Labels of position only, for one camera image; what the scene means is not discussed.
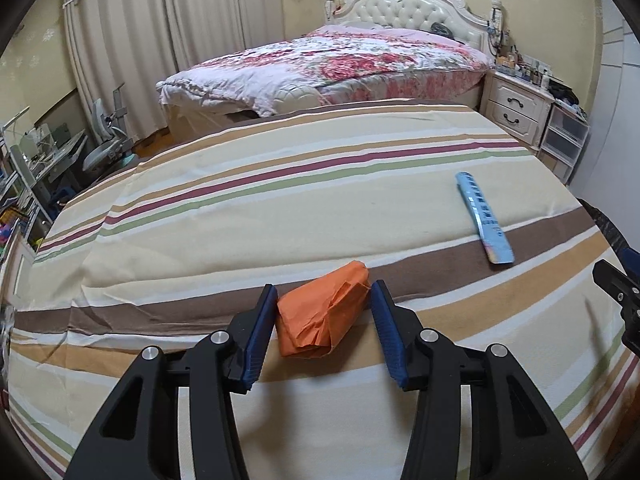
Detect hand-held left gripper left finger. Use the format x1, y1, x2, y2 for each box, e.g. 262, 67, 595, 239
64, 283, 279, 480

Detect white upholstered bed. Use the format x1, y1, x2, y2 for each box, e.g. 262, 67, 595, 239
155, 0, 503, 141

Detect cluttered shelf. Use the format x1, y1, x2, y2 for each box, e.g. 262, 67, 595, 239
0, 170, 56, 261

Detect pink floral blanket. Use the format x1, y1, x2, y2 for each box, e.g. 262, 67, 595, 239
155, 24, 493, 116

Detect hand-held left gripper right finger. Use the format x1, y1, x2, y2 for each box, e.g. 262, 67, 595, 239
371, 280, 588, 480

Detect white nightstand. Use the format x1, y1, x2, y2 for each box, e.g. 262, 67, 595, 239
477, 67, 556, 156

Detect plastic drawer unit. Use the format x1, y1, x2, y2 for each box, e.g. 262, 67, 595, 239
539, 102, 591, 183

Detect grey office chair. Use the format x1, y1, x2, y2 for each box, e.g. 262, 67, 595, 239
82, 85, 138, 176

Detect light blue sachet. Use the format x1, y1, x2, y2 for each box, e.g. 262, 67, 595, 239
454, 171, 516, 265

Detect white wardrobe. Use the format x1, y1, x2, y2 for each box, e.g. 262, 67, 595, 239
597, 0, 640, 211

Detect white study desk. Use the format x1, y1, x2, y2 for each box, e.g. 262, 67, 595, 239
0, 107, 88, 211

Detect cluster of small bottles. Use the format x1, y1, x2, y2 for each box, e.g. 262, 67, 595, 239
492, 42, 553, 86

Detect striped bedsheet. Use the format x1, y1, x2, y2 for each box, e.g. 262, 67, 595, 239
5, 99, 640, 480

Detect orange paper wad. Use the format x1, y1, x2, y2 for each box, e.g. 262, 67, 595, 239
276, 259, 371, 359

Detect beige curtains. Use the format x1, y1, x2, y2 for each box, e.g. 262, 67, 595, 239
62, 0, 286, 141

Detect dark bag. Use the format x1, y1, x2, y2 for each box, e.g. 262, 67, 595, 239
547, 80, 581, 106

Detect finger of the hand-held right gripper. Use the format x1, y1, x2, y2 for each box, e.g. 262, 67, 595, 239
621, 308, 640, 357
592, 247, 640, 309

